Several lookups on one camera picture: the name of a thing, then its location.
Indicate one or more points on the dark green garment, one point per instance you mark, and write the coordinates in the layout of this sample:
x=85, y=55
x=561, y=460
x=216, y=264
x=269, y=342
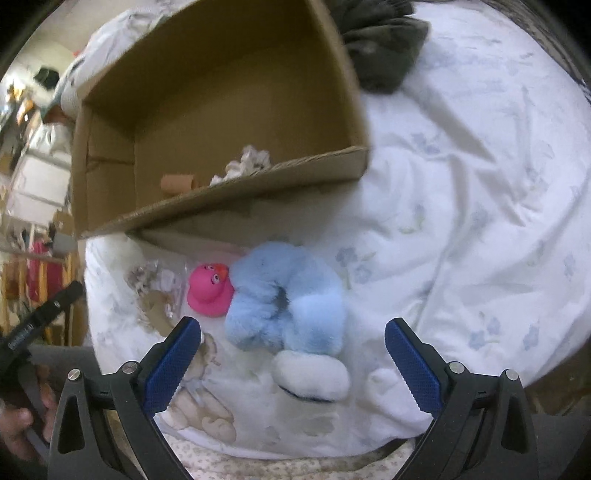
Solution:
x=383, y=50

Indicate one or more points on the pink rubber duck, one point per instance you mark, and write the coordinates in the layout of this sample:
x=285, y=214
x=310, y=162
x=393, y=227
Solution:
x=207, y=295

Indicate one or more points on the brown cardboard box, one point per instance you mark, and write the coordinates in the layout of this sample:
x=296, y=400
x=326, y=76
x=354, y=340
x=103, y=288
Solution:
x=231, y=92

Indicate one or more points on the blue fluffy scrunchie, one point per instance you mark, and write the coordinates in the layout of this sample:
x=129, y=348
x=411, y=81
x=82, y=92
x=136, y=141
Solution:
x=258, y=286

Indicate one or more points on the pink suitcase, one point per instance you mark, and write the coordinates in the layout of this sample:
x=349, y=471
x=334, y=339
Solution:
x=39, y=272

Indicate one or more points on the white sock with blue trim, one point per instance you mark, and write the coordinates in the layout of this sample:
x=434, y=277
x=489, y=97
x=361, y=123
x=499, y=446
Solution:
x=309, y=374

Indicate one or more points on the white crumpled cloth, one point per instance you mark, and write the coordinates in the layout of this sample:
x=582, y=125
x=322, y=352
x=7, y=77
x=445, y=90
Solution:
x=242, y=166

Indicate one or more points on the clear plastic packet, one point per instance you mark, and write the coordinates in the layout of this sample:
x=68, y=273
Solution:
x=157, y=281

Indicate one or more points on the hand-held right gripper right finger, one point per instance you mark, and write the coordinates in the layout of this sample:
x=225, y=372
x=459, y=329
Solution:
x=411, y=364

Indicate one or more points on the beige floral mattress cover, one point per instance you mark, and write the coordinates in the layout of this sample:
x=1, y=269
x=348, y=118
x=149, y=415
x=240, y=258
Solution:
x=286, y=468

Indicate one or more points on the person's left hand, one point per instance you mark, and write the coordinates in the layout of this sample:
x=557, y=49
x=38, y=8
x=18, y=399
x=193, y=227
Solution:
x=14, y=429

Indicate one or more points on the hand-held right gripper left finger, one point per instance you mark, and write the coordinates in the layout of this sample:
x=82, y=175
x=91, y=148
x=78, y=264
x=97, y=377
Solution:
x=171, y=364

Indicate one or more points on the white bear print quilt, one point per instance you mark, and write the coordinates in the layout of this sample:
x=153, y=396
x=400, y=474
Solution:
x=111, y=32

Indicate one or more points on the brown cardboard tube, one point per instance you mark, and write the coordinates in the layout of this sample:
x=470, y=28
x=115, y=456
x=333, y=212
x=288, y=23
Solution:
x=178, y=184

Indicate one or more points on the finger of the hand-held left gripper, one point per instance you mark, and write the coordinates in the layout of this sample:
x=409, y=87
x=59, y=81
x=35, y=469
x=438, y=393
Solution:
x=51, y=311

